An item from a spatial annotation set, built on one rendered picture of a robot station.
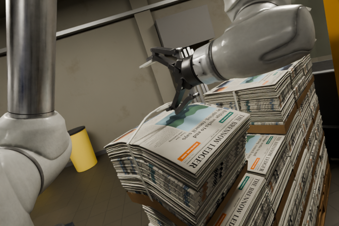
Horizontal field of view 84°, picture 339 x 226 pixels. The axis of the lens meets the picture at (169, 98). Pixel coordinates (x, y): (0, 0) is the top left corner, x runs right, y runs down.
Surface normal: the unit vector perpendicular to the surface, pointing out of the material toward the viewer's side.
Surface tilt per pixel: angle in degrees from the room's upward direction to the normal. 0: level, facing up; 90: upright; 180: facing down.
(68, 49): 90
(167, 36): 90
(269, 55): 115
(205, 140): 18
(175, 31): 90
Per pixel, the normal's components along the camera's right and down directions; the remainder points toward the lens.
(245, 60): -0.52, 0.58
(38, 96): 0.74, 0.19
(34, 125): 0.58, -0.44
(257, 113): -0.63, 0.34
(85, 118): 0.14, 0.14
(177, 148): -0.14, -0.91
